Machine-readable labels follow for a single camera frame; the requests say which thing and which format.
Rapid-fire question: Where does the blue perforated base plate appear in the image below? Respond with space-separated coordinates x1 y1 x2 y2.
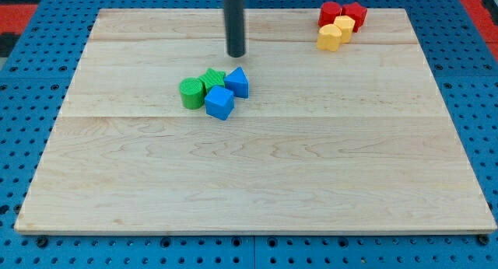
1 0 497 268

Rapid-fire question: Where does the yellow heart block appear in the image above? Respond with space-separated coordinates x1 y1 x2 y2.
317 24 342 51

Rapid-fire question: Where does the red star block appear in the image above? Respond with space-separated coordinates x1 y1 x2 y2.
342 2 368 33

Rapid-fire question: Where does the yellow hexagon block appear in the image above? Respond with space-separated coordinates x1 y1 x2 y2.
334 16 356 44

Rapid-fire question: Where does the green cylinder block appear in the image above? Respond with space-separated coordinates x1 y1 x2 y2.
179 78 205 110

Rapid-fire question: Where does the green star block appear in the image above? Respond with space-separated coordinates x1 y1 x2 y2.
198 68 226 94

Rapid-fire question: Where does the light wooden board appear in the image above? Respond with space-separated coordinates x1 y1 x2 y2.
15 9 496 236

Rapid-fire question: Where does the red cylinder block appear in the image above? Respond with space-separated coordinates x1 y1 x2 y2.
317 2 342 27

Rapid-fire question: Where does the blue cube block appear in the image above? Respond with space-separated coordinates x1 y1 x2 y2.
205 86 234 121

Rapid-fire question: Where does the blue triangle block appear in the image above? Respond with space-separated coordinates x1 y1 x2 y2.
224 67 249 99

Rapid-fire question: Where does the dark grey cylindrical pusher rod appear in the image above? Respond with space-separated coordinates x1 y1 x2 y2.
223 0 246 58

